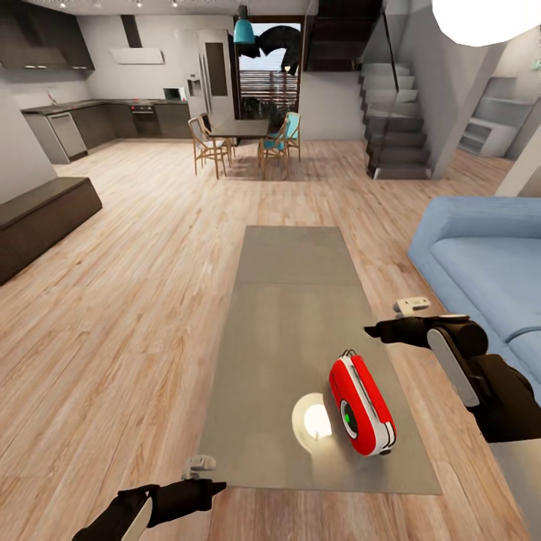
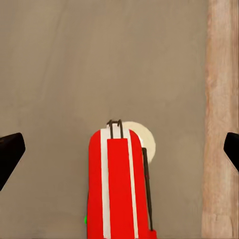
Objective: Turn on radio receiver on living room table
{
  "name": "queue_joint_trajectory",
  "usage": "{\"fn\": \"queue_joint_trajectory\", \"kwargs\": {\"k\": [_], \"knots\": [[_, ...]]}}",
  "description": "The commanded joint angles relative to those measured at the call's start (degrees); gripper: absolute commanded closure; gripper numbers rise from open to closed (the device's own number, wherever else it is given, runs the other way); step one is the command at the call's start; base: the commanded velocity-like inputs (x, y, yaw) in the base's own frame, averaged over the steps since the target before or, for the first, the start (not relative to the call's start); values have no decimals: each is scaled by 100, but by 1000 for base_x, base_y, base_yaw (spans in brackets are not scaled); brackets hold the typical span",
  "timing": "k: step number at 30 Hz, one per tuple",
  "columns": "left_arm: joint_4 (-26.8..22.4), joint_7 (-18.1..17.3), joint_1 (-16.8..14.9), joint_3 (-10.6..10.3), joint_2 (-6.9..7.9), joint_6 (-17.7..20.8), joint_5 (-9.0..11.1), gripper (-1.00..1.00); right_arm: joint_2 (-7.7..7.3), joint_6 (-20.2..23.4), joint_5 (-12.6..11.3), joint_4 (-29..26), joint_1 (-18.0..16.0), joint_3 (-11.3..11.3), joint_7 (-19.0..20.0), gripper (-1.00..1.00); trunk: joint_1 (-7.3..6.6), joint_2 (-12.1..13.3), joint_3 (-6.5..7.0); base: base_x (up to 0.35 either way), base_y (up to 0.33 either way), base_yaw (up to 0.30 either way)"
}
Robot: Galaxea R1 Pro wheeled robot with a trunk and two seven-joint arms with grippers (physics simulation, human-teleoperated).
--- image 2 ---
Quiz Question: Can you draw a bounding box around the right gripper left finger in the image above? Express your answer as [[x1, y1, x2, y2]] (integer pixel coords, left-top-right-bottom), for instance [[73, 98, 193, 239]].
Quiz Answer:
[[0, 132, 25, 191]]

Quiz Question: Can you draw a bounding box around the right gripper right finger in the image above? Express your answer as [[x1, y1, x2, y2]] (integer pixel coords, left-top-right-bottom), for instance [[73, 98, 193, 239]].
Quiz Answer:
[[224, 132, 239, 171]]

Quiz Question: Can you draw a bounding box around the radio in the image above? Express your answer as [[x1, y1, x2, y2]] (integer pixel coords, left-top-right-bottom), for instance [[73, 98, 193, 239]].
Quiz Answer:
[[85, 119, 157, 239]]

